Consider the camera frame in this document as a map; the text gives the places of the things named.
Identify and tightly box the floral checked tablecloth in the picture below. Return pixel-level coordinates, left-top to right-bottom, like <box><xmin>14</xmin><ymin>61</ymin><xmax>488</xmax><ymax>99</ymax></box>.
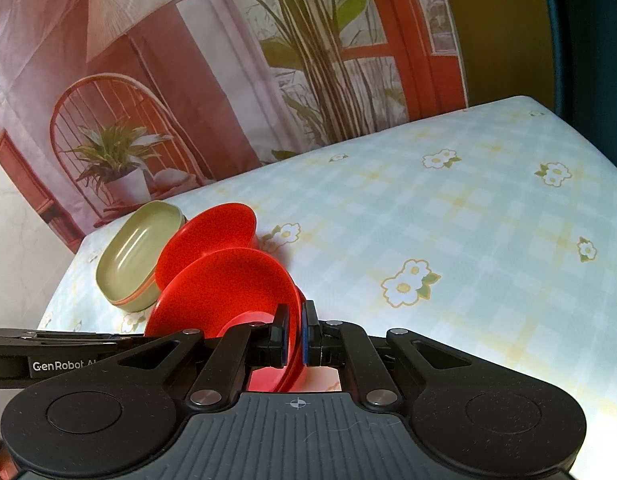
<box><xmin>38</xmin><ymin>95</ymin><xmax>617</xmax><ymax>480</ymax></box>

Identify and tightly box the green square plate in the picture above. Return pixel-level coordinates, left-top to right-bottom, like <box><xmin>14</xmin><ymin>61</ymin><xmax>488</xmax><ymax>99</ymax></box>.
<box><xmin>96</xmin><ymin>200</ymin><xmax>188</xmax><ymax>307</ymax></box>
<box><xmin>110</xmin><ymin>282</ymin><xmax>158</xmax><ymax>313</ymax></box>

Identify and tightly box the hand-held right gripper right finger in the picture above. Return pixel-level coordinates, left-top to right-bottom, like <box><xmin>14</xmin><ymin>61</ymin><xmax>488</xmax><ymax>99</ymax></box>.
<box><xmin>301</xmin><ymin>300</ymin><xmax>469</xmax><ymax>411</ymax></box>

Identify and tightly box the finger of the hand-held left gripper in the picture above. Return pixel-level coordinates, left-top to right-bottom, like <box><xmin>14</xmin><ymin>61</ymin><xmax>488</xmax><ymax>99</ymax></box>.
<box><xmin>0</xmin><ymin>327</ymin><xmax>158</xmax><ymax>351</ymax></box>

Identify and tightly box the printed room backdrop cloth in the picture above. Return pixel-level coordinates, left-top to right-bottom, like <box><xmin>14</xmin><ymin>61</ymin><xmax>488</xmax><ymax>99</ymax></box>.
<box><xmin>0</xmin><ymin>0</ymin><xmax>472</xmax><ymax>257</ymax></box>

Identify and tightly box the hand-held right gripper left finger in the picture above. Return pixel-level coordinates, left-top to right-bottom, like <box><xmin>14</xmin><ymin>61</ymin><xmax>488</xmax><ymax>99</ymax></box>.
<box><xmin>116</xmin><ymin>305</ymin><xmax>292</xmax><ymax>409</ymax></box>

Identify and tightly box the red bowl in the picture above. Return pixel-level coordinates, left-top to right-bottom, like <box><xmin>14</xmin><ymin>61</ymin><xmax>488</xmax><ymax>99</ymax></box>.
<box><xmin>284</xmin><ymin>284</ymin><xmax>310</xmax><ymax>394</ymax></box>
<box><xmin>153</xmin><ymin>202</ymin><xmax>258</xmax><ymax>293</ymax></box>
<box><xmin>145</xmin><ymin>247</ymin><xmax>304</xmax><ymax>394</ymax></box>

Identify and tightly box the blue curtain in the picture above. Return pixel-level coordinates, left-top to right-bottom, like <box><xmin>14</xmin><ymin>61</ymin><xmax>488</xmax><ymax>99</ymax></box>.
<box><xmin>536</xmin><ymin>0</ymin><xmax>617</xmax><ymax>182</ymax></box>

